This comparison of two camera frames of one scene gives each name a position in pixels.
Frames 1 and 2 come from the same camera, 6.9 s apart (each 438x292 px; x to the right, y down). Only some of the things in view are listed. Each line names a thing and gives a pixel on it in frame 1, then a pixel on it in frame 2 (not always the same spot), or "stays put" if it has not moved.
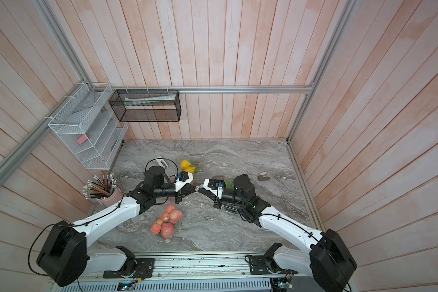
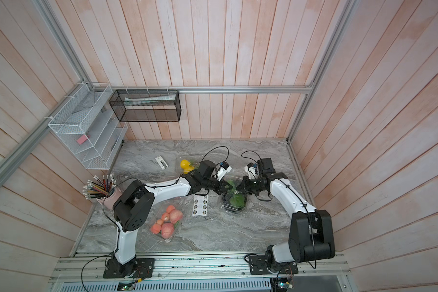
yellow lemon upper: (184, 163) stays put
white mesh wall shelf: (87, 128) stays put
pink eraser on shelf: (82, 139) stays put
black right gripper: (218, 201) to (246, 188)
